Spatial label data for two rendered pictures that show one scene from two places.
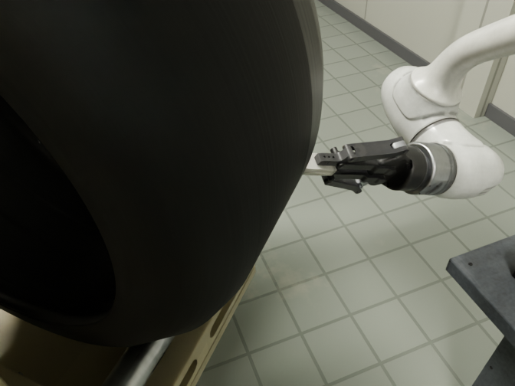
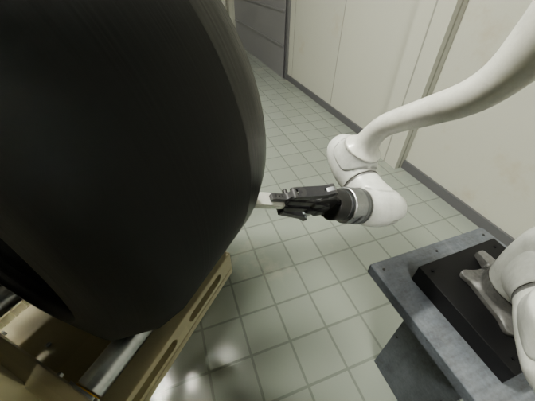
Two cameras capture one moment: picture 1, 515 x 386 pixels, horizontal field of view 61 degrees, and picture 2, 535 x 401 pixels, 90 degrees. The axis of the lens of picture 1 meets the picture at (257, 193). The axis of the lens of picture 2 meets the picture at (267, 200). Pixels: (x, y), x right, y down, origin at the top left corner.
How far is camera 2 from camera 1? 0.13 m
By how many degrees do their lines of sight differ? 1
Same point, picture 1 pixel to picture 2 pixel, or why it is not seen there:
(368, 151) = (308, 192)
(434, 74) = (361, 140)
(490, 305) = (395, 299)
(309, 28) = (245, 99)
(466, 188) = (380, 219)
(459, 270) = (376, 273)
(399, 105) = (337, 160)
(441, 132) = (365, 181)
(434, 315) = (362, 295)
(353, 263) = (313, 258)
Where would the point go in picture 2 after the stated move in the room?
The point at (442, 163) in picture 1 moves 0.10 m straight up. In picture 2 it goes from (362, 203) to (374, 165)
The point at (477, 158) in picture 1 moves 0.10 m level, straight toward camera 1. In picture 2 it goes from (388, 200) to (376, 225)
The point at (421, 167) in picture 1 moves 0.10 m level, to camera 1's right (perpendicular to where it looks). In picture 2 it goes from (348, 205) to (392, 204)
